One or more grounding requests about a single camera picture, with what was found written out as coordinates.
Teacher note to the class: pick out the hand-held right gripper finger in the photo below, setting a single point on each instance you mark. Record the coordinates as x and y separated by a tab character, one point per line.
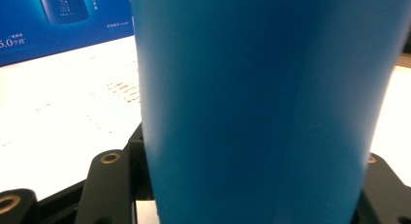
139	166

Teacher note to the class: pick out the blue bottle with white cap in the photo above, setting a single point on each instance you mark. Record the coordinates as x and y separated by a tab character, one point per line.
258	104

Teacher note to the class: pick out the blue cardboard box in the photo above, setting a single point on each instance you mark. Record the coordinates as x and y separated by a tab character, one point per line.
32	23

